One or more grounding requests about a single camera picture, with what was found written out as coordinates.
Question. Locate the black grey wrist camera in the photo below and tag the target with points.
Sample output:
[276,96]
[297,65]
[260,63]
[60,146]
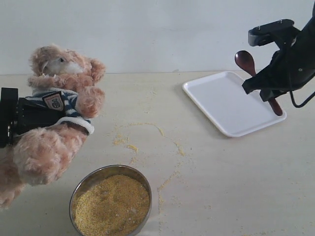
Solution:
[281,32]

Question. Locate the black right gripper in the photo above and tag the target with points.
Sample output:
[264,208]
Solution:
[291,67]

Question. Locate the round steel bowl of millet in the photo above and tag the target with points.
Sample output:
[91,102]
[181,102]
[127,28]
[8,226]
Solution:
[114,200]

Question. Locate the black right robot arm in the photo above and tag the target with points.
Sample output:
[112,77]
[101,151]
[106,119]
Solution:
[291,67]

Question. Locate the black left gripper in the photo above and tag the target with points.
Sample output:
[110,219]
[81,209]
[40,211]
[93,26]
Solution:
[19,115]

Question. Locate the white rectangular plastic tray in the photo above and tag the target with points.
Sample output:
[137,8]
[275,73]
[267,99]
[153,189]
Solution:
[221,98]

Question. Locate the dark red wooden spoon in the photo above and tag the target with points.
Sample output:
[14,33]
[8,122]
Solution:
[245,61]

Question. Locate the beige teddy bear striped sweater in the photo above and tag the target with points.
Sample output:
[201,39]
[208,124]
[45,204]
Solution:
[65,81]

